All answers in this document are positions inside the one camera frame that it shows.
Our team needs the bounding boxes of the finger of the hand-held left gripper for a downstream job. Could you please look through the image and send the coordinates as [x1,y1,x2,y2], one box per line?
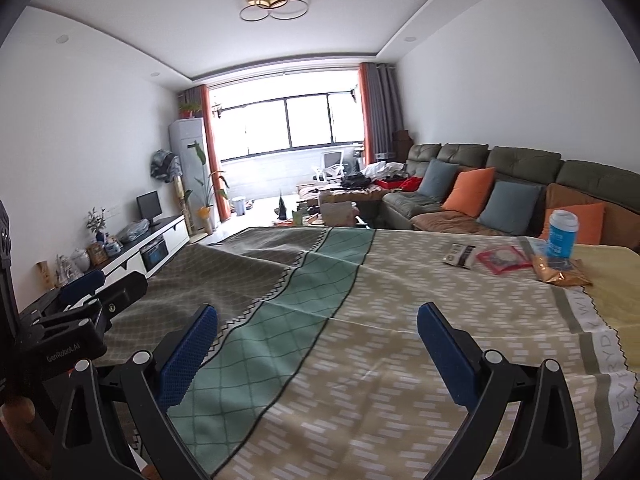
[60,269,106,306]
[97,271,150,334]

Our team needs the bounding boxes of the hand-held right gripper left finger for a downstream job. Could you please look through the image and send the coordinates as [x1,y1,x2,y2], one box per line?
[50,302,219,480]

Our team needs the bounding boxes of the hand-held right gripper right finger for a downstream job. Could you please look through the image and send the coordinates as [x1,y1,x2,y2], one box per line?
[416,301,586,480]

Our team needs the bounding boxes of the person's left hand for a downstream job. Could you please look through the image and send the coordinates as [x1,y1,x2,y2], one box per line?
[0,395,39,480]

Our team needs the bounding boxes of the clear plastic bag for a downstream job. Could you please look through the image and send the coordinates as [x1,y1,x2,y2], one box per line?
[117,222,151,245]

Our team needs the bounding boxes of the plant in dark vase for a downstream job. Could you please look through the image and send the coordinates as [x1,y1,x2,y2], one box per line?
[86,207,109,244]

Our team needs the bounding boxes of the white tv cabinet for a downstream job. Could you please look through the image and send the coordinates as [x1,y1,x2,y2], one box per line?
[20,214,191,312]

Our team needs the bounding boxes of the black monitor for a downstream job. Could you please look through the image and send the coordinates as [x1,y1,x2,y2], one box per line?
[136,191,164,228]

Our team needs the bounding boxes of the patterned tablecloth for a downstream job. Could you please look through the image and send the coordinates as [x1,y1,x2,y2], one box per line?
[92,226,640,480]

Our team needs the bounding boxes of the black and white snack packet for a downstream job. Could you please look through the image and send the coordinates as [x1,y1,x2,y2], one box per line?
[441,243,477,270]

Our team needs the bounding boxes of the red snack packet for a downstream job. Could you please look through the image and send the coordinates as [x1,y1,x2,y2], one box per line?
[476,246,532,276]

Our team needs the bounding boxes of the tall leafy potted plant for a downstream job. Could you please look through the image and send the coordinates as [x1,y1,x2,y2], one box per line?
[182,142,230,235]

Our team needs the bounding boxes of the cloth-covered standing fan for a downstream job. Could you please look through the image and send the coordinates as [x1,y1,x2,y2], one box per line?
[150,149,193,236]

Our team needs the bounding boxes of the brown seat cover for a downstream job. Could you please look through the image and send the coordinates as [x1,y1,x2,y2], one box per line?
[412,207,507,235]

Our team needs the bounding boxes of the gold snack packet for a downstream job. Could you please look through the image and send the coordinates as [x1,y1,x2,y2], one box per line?
[530,254,594,287]

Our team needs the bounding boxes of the orange and grey curtain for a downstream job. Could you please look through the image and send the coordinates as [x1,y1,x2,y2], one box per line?
[357,61,405,159]
[178,85,232,221]

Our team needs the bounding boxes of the blue-grey cushion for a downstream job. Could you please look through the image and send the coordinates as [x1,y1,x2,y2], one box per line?
[476,180,544,236]
[416,159,460,200]

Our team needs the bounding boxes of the blue and white cup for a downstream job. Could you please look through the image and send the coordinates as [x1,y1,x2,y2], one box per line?
[545,209,580,261]

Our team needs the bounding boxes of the orange cushion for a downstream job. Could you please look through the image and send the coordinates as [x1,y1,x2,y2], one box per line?
[441,166,497,219]
[539,203,606,244]

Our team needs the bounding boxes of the white standing air conditioner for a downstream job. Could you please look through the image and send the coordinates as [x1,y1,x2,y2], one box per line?
[168,117,217,234]

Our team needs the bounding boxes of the brown paper bag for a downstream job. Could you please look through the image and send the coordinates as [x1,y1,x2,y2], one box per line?
[320,202,357,229]

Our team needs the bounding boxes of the coffee table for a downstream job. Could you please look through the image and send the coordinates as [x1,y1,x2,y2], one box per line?
[275,195,374,229]

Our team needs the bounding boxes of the brown ottoman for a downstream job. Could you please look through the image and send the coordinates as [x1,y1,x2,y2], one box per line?
[297,182,386,206]

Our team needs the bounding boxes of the white clothes pile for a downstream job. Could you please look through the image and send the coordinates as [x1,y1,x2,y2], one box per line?
[362,161,406,181]

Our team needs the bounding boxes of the brown back cushion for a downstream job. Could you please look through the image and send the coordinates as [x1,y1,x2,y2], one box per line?
[545,183,609,212]

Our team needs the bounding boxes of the green sofa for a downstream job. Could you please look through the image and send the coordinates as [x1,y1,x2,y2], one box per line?
[382,143,640,254]

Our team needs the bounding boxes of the dark wooden cabinet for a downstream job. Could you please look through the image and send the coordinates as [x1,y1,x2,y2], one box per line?
[391,131,414,164]

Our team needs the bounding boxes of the white office chair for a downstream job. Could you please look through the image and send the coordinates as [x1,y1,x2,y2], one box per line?
[312,151,346,184]

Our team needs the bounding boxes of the large window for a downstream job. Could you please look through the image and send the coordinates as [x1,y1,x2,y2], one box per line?
[207,72,366,164]

